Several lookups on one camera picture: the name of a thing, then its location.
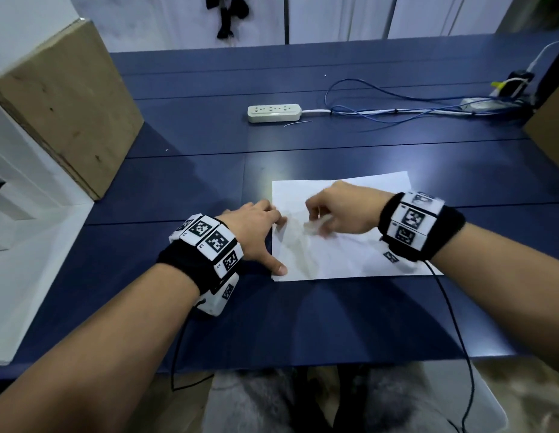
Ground person's right hand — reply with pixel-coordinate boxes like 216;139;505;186
304;180;393;238

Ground person's left hand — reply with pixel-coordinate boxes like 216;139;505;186
215;199;288;277

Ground white paper sheet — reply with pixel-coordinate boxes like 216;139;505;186
271;171;443;283

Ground person's left forearm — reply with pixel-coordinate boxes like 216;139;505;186
0;261;203;433

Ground person's right forearm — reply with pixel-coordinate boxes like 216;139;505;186
431;222;559;379

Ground left wrist marker band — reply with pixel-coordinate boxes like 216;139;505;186
156;213;244;317

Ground wrist marker band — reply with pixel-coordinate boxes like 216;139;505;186
377;191;466;264
156;213;244;317

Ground right wrist marker band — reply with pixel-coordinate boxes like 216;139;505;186
377;191;466;264

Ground white power strip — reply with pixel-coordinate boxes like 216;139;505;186
247;103;303;124

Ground person's grey trousers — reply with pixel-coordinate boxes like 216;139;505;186
209;363;448;433

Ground white cabinet doors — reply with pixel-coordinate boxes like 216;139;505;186
67;0;516;53

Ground grey power strip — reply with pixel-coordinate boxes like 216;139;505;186
460;96;533;114

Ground black hanging object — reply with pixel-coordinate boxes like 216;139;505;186
205;0;250;40

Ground white chair seat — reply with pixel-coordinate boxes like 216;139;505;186
417;360;509;433

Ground black plug adapter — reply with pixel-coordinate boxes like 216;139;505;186
504;70;536;99

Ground small cardboard box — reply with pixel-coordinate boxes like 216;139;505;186
523;80;559;175

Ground white power strip cable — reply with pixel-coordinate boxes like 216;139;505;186
301;108;472;117

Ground thin blue cable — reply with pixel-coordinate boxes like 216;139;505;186
324;78;528;132

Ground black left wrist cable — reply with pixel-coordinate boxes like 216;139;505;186
171;296;215;393

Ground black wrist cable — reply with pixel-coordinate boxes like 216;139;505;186
171;296;215;393
423;260;476;433

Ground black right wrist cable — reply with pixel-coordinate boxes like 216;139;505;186
423;260;476;433

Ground white charger cable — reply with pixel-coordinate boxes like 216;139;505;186
525;39;559;73

